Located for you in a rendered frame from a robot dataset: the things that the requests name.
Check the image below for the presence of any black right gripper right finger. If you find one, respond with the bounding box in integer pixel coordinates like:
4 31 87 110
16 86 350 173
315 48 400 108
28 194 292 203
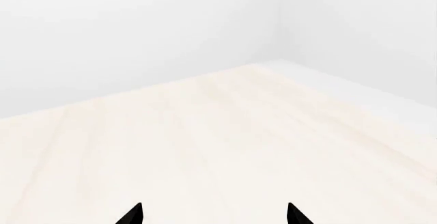
287 201 315 224

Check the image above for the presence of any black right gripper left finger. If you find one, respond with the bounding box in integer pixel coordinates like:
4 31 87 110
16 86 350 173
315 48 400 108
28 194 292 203
115 201 144 224

